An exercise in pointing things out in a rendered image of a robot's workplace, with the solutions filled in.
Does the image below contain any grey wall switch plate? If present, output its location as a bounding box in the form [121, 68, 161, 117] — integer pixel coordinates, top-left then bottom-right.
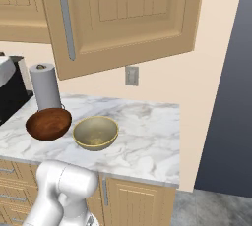
[124, 65, 140, 87]

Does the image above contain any grey lower cabinet handle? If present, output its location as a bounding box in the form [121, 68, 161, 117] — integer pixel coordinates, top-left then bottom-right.
[101, 178, 110, 207]

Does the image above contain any black hob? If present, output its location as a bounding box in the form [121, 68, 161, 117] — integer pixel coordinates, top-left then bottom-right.
[0, 55, 34, 126]

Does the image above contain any grey cabinet handle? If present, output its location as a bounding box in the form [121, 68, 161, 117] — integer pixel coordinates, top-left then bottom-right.
[101, 178, 110, 207]
[55, 0, 77, 62]

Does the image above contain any brown wooden bowl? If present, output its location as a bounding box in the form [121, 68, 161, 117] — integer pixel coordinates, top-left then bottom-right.
[25, 107, 73, 141]

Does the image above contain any olive bowl with yellow rim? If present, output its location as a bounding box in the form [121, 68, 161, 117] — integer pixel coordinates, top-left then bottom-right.
[72, 115, 120, 152]

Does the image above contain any tan upper cabinet run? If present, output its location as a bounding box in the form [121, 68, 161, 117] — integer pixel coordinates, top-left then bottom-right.
[0, 0, 52, 45]

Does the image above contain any tan upper cabinet door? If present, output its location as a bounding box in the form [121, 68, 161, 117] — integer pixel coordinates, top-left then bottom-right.
[37, 0, 207, 82]

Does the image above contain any tan cabinet door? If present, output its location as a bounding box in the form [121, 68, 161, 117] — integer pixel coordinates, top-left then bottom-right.
[98, 174, 177, 226]
[37, 0, 207, 82]

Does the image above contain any tan lower cabinet door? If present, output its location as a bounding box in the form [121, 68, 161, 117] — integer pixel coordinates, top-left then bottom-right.
[98, 174, 177, 226]

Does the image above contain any grey upper cabinet handle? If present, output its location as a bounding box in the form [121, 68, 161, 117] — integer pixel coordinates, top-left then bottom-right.
[55, 0, 77, 62]

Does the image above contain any tan drawer front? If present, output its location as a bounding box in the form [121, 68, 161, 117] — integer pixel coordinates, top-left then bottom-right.
[0, 158, 39, 188]
[0, 201, 33, 226]
[0, 180, 39, 208]

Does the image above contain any grey paper towel roll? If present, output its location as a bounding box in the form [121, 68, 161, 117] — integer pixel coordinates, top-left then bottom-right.
[29, 62, 66, 112]

